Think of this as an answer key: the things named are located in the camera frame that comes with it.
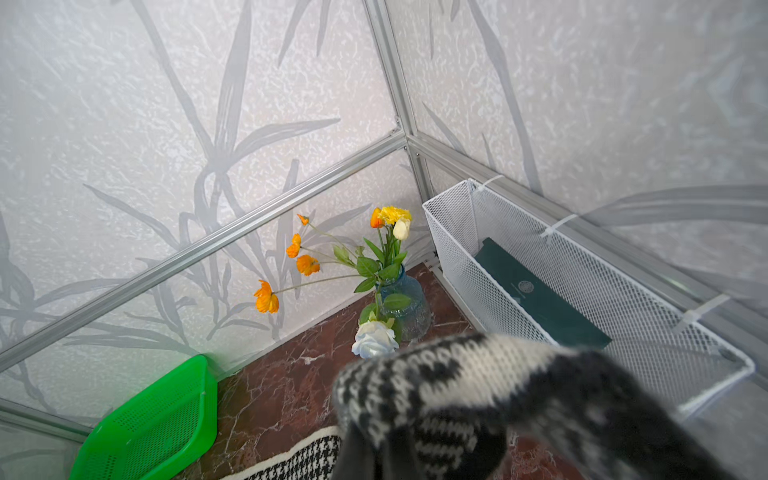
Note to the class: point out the black white knitted scarf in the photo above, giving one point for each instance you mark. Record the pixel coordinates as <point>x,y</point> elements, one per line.
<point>445,409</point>

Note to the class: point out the green plastic basket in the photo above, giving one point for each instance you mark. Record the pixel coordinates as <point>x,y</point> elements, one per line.
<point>157,433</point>

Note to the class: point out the glass vase with flowers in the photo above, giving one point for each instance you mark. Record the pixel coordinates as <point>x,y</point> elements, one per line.
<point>399,313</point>

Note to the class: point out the dark green book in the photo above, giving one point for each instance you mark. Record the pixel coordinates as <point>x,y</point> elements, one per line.
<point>566,325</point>

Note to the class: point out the white wire mesh basket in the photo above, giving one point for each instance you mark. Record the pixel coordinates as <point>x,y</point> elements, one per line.
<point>672,355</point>

